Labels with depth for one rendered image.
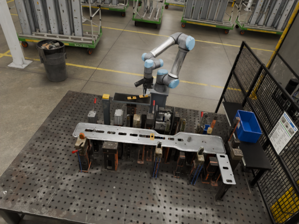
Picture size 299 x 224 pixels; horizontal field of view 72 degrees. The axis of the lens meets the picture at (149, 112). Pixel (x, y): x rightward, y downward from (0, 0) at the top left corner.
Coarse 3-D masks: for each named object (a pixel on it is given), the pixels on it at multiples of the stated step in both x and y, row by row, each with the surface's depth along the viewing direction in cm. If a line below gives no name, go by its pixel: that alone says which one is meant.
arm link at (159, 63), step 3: (153, 57) 186; (153, 60) 183; (156, 60) 182; (159, 60) 183; (162, 60) 185; (156, 63) 180; (159, 63) 182; (162, 63) 184; (156, 66) 180; (159, 66) 183
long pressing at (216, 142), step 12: (84, 132) 184; (96, 132) 185; (120, 132) 189; (132, 132) 190; (144, 132) 191; (156, 132) 192; (180, 132) 195; (144, 144) 181; (156, 144) 182; (168, 144) 183; (180, 144) 184; (192, 144) 185; (204, 144) 187; (216, 144) 188
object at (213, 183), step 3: (216, 168) 183; (216, 171) 183; (219, 171) 180; (213, 174) 189; (216, 174) 183; (219, 174) 183; (213, 177) 188; (216, 177) 186; (210, 180) 192; (213, 180) 189; (216, 180) 189; (210, 183) 191; (213, 183) 191; (216, 183) 191; (216, 186) 189
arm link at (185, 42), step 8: (184, 40) 191; (192, 40) 191; (184, 48) 194; (192, 48) 196; (176, 56) 202; (184, 56) 199; (176, 64) 203; (176, 72) 206; (168, 80) 210; (176, 80) 208
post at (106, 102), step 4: (104, 100) 202; (108, 100) 202; (104, 104) 205; (108, 104) 205; (104, 108) 209; (108, 108) 208; (104, 112) 213; (108, 112) 212; (104, 116) 216; (108, 116) 216; (104, 120) 220; (108, 120) 220; (108, 124) 223
